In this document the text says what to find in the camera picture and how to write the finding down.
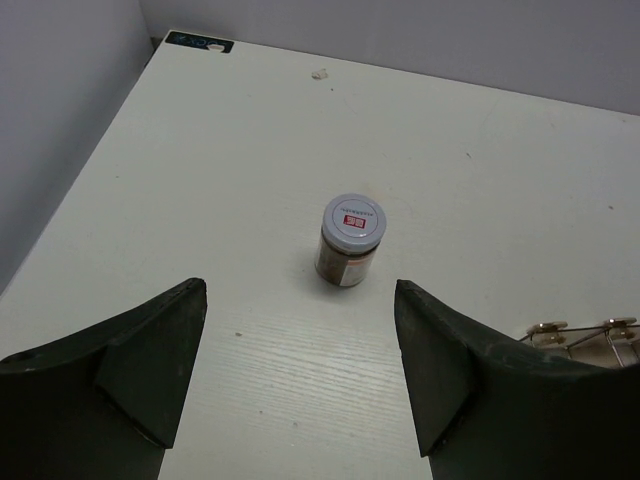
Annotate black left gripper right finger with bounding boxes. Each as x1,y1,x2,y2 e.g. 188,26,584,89
394,280,639,479

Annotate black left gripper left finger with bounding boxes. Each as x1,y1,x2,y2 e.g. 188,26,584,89
1,278,207,479

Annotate blue table corner sticker left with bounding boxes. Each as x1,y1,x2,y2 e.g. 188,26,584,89
164,30,234,54

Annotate clear acrylic three-compartment organizer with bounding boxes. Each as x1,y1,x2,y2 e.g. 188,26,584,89
519,317,639,369

